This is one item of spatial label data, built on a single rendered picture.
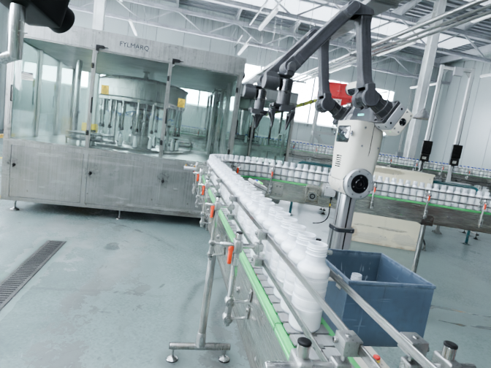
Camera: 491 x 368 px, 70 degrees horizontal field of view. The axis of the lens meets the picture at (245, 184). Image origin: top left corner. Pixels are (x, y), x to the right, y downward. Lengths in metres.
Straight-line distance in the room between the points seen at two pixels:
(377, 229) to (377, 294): 4.54
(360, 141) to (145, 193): 3.53
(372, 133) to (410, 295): 0.85
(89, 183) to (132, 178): 0.54
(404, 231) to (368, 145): 4.10
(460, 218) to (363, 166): 1.82
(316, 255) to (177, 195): 4.26
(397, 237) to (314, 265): 5.22
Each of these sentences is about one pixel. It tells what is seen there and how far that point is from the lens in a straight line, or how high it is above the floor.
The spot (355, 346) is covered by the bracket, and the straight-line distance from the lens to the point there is 0.48.
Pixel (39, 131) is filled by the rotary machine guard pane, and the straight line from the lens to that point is 5.07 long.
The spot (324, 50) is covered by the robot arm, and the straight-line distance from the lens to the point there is 2.15.
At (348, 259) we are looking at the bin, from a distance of 1.51.
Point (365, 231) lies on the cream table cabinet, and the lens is 5.73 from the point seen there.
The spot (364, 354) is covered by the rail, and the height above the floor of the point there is 1.11.
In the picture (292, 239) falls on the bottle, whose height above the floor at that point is 1.14.
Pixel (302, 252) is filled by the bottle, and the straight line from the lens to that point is 0.72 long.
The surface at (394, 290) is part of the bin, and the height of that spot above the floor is 0.92.
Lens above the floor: 1.34
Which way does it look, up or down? 8 degrees down
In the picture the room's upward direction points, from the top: 8 degrees clockwise
